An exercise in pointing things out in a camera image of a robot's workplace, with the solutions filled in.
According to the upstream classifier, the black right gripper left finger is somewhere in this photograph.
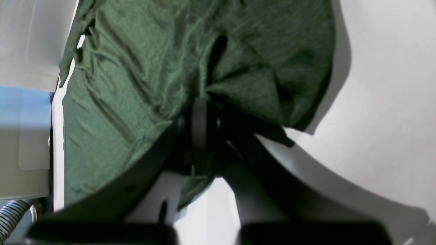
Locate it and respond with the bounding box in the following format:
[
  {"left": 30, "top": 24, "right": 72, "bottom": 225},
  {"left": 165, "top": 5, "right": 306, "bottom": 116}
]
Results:
[{"left": 26, "top": 115, "right": 186, "bottom": 245}]

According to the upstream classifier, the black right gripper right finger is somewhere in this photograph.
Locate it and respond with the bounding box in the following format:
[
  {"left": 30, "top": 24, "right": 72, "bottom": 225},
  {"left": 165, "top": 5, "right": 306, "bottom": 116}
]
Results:
[{"left": 190, "top": 99, "right": 391, "bottom": 245}]

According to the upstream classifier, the dark green long-sleeve shirt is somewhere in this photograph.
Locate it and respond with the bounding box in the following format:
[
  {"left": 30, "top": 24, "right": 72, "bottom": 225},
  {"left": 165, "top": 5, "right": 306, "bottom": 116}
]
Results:
[{"left": 59, "top": 0, "right": 335, "bottom": 207}]

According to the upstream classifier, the grey plastic bin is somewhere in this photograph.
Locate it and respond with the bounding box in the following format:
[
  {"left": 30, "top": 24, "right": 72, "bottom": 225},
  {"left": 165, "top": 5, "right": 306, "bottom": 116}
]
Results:
[{"left": 0, "top": 0, "right": 78, "bottom": 201}]

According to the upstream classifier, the grey corrugated hose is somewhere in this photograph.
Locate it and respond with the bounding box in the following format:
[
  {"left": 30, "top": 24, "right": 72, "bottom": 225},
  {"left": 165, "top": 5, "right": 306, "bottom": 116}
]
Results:
[{"left": 0, "top": 199, "right": 33, "bottom": 244}]

